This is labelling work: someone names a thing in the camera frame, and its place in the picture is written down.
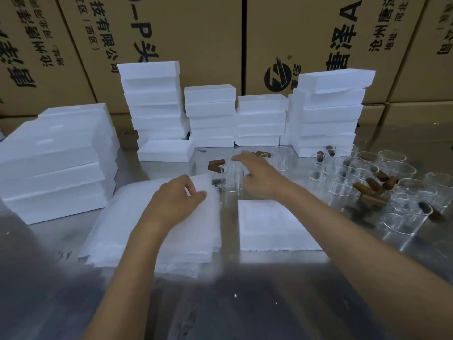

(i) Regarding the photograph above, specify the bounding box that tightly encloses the cluster of glass beakers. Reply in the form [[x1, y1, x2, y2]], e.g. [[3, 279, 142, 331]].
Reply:
[[309, 145, 453, 246]]

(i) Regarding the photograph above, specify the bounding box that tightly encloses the pile of white foam wraps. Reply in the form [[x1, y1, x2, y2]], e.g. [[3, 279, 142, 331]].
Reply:
[[78, 173, 223, 279]]

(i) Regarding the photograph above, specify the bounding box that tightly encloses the person's left hand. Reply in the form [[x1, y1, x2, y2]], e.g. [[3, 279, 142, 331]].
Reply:
[[141, 175, 208, 233]]

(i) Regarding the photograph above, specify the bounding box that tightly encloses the person's left forearm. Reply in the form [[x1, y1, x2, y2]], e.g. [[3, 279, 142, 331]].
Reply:
[[82, 219, 185, 340]]

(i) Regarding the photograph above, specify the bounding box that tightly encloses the large printed cardboard box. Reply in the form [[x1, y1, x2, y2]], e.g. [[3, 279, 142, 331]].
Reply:
[[0, 0, 97, 117], [387, 0, 453, 103], [56, 0, 243, 114], [246, 0, 429, 105]]

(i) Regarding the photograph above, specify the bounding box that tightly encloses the person's right forearm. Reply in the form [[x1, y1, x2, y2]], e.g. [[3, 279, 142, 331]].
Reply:
[[280, 184, 453, 340]]

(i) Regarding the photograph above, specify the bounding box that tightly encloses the stack of white foam boxes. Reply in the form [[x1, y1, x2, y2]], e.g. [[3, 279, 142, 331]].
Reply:
[[183, 84, 238, 149], [234, 94, 289, 147], [280, 68, 376, 158], [0, 103, 121, 225], [117, 61, 190, 150]]

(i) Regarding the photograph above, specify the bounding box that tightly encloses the small clear glass beaker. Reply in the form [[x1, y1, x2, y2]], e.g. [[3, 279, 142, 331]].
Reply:
[[220, 163, 245, 194], [272, 146, 294, 172]]

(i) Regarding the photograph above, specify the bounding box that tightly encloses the single white foam block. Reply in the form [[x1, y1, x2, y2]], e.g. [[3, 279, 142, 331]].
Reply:
[[137, 139, 195, 163]]

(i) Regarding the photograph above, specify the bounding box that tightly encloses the person's right hand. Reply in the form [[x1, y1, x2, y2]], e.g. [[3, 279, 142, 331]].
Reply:
[[231, 151, 297, 202]]

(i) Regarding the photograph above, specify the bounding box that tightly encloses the thin white foam sheet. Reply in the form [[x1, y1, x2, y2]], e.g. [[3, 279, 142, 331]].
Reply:
[[106, 173, 222, 260]]

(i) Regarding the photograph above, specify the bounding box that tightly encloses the flat white foam tray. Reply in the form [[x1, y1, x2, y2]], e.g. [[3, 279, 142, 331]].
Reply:
[[237, 199, 323, 252]]

